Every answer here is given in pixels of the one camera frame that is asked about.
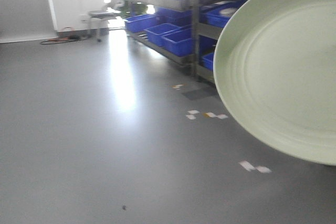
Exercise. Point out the light green round plate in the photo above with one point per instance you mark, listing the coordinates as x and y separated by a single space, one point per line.
274 69

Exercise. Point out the blue bin bottom shelf front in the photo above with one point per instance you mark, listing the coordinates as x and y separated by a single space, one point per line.
180 43

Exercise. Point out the blue bin shelf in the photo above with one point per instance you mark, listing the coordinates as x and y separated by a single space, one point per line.
180 43
139 23
156 33

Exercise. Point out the blue bin bottom shelf middle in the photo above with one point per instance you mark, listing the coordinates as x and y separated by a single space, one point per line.
156 33

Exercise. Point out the blue bin bottom shelf far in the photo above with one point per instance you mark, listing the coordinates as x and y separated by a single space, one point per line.
139 23

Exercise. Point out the stainless steel storage rack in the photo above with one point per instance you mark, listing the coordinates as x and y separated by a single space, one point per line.
186 14

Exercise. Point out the blue bin with white item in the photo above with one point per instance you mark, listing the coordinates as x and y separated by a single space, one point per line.
219 16

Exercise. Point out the grey stool in background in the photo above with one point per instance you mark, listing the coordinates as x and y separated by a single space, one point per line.
102 15

